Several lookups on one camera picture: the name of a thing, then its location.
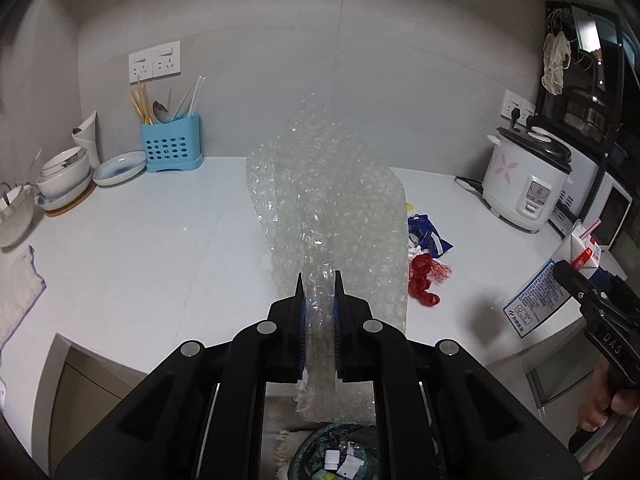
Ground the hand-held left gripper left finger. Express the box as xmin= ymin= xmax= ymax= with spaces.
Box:
xmin=54 ymin=270 xmax=307 ymax=480

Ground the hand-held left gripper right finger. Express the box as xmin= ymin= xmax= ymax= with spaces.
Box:
xmin=334 ymin=270 xmax=583 ymax=480

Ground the blue white milk carton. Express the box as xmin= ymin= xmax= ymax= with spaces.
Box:
xmin=502 ymin=220 xmax=603 ymax=339

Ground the red mesh net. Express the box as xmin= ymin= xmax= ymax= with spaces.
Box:
xmin=407 ymin=252 xmax=455 ymax=307

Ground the clear bubble wrap sheet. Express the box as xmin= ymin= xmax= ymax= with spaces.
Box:
xmin=245 ymin=94 xmax=408 ymax=426

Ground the dark mesh trash bin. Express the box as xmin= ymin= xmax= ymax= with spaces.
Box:
xmin=287 ymin=422 xmax=381 ymax=480

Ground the blue snack bag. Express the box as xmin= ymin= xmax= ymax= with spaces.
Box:
xmin=407 ymin=214 xmax=454 ymax=258

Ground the person's right hand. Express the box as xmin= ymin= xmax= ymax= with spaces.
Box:
xmin=577 ymin=361 xmax=640 ymax=433

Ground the white microwave oven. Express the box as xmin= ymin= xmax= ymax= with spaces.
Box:
xmin=550 ymin=152 xmax=633 ymax=251

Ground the white floral rice cooker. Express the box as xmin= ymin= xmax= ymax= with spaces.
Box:
xmin=482 ymin=125 xmax=573 ymax=233

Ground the white mop head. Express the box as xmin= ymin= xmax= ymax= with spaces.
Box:
xmin=274 ymin=430 xmax=301 ymax=480

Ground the black metal rack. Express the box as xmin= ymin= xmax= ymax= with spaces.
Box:
xmin=542 ymin=0 xmax=640 ymax=241

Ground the beige corner cabinet door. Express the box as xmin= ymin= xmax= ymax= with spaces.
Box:
xmin=50 ymin=334 xmax=156 ymax=441

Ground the blue utensil holder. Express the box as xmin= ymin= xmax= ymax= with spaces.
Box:
xmin=140 ymin=112 xmax=204 ymax=174

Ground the beige mesh dish cloth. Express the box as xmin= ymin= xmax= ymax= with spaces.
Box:
xmin=542 ymin=30 xmax=572 ymax=95

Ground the blue striped plate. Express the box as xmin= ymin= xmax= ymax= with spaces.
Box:
xmin=92 ymin=150 xmax=147 ymax=186

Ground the white plastic stick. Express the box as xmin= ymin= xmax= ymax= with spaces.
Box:
xmin=187 ymin=77 xmax=207 ymax=116
xmin=172 ymin=76 xmax=203 ymax=121

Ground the wooden trivet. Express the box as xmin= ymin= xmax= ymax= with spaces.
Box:
xmin=46 ymin=187 xmax=97 ymax=217

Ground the bundle of wooden chopsticks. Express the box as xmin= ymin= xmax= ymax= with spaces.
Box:
xmin=129 ymin=77 xmax=151 ymax=126

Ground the large white bowl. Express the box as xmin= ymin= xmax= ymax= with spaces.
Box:
xmin=37 ymin=162 xmax=93 ymax=198

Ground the white slanted jug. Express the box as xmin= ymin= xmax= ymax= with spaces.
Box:
xmin=72 ymin=110 xmax=103 ymax=171

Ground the white knit cloth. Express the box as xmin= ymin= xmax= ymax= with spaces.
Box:
xmin=0 ymin=245 xmax=48 ymax=346

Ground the small white bowl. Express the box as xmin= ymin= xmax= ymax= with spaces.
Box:
xmin=41 ymin=146 xmax=90 ymax=177

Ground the kitchen cleaver black handle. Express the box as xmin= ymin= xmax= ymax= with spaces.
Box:
xmin=570 ymin=7 xmax=609 ymax=86

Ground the white handled pot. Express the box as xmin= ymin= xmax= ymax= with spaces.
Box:
xmin=0 ymin=183 xmax=36 ymax=248

